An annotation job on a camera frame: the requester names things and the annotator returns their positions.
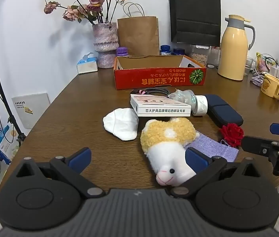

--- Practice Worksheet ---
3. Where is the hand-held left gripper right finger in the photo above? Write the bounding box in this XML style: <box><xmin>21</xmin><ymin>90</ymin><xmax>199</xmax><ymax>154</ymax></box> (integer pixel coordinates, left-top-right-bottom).
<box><xmin>170</xmin><ymin>147</ymin><xmax>262</xmax><ymax>199</ymax></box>

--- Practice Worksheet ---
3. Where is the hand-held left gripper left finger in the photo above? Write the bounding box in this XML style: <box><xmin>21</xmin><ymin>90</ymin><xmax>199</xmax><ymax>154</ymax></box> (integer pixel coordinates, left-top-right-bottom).
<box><xmin>16</xmin><ymin>147</ymin><xmax>105</xmax><ymax>199</ymax></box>

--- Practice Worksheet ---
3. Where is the purple cloth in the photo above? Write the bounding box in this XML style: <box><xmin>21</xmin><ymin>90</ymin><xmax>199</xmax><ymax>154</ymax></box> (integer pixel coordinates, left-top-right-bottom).
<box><xmin>184</xmin><ymin>133</ymin><xmax>239</xmax><ymax>163</ymax></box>

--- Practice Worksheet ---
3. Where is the yellow white plush toy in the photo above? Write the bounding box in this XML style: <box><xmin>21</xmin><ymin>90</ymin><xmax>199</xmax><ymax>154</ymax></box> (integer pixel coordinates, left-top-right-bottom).
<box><xmin>140</xmin><ymin>117</ymin><xmax>200</xmax><ymax>186</ymax></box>

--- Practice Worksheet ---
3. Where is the red fabric rose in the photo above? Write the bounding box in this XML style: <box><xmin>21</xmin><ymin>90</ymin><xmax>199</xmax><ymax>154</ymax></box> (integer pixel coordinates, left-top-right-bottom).
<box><xmin>220</xmin><ymin>123</ymin><xmax>245</xmax><ymax>149</ymax></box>

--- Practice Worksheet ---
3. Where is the navy zip case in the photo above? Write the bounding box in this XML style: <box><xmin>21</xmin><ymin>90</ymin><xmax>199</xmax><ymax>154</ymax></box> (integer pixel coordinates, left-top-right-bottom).
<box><xmin>205</xmin><ymin>94</ymin><xmax>244</xmax><ymax>128</ymax></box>

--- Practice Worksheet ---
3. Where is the white cloth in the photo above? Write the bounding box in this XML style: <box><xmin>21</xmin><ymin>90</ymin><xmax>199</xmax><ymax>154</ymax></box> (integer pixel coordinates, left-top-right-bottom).
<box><xmin>102</xmin><ymin>108</ymin><xmax>139</xmax><ymax>141</ymax></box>

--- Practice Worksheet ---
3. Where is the white paper box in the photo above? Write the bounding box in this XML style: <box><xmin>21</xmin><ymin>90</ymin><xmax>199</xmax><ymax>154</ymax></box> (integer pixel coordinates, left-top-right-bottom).
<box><xmin>130</xmin><ymin>94</ymin><xmax>192</xmax><ymax>117</ymax></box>

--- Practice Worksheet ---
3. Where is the clear plastic wrapper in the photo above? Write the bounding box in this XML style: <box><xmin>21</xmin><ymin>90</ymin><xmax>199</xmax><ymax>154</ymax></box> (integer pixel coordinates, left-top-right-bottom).
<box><xmin>168</xmin><ymin>89</ymin><xmax>196</xmax><ymax>105</ymax></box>

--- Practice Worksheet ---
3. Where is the orange cardboard box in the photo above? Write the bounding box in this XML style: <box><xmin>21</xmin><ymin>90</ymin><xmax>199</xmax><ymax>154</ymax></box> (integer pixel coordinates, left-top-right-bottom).
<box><xmin>113</xmin><ymin>55</ymin><xmax>207</xmax><ymax>90</ymax></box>

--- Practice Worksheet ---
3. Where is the yellow mug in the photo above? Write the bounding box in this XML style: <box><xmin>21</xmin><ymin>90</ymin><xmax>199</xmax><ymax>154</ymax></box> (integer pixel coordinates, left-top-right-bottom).
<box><xmin>261</xmin><ymin>74</ymin><xmax>279</xmax><ymax>101</ymax></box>

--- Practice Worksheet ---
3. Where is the pink plastic bag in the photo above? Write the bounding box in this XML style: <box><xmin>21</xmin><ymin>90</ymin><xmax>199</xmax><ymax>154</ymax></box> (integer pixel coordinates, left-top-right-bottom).
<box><xmin>256</xmin><ymin>53</ymin><xmax>275</xmax><ymax>72</ymax></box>

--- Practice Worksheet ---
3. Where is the clear drinking glass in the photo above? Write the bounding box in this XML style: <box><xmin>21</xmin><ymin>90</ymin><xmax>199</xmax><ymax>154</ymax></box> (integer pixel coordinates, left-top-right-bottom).
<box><xmin>244</xmin><ymin>57</ymin><xmax>254</xmax><ymax>76</ymax></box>

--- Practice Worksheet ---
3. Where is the blue white tissue pack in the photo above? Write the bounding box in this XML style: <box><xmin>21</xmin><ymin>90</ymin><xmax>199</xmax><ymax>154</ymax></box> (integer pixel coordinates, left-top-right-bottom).
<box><xmin>76</xmin><ymin>52</ymin><xmax>98</xmax><ymax>74</ymax></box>

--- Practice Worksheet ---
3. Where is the yellow thermos jug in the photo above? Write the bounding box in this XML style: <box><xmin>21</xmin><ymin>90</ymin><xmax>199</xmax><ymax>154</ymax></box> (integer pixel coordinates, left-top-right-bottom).
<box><xmin>217</xmin><ymin>15</ymin><xmax>256</xmax><ymax>81</ymax></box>

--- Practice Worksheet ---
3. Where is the clear seed container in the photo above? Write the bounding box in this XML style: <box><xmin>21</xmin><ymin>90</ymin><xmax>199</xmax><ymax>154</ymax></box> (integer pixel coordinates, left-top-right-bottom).
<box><xmin>190</xmin><ymin>44</ymin><xmax>209</xmax><ymax>67</ymax></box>

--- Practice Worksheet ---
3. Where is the mottled pink vase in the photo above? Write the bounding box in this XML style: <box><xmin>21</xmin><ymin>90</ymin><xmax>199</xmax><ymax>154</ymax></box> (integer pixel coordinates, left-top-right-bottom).
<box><xmin>92</xmin><ymin>22</ymin><xmax>120</xmax><ymax>69</ymax></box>

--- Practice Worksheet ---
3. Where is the brown paper bag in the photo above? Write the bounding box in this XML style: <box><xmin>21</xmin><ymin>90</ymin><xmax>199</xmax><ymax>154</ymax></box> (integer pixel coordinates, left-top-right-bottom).
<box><xmin>117</xmin><ymin>2</ymin><xmax>160</xmax><ymax>57</ymax></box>

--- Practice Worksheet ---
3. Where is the black paper bag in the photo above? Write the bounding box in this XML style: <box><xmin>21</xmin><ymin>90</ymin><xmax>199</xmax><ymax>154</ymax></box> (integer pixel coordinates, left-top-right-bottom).
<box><xmin>168</xmin><ymin>0</ymin><xmax>222</xmax><ymax>47</ymax></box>

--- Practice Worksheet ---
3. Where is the purple cable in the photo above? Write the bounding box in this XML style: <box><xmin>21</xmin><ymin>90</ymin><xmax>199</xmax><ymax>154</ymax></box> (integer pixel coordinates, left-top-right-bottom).
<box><xmin>251</xmin><ymin>75</ymin><xmax>264</xmax><ymax>87</ymax></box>

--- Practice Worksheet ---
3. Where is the black braided cable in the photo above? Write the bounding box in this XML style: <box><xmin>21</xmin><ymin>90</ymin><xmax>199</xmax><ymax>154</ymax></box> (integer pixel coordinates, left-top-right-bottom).
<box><xmin>131</xmin><ymin>88</ymin><xmax>171</xmax><ymax>96</ymax></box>

